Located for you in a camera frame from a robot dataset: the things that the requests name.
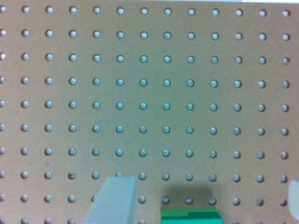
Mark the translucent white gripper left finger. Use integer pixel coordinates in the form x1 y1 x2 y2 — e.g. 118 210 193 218
82 177 136 224

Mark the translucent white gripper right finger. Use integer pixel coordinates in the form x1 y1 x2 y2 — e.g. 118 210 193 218
289 180 299 217

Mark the green plastic block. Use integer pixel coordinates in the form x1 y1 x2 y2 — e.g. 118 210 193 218
161 208 223 224

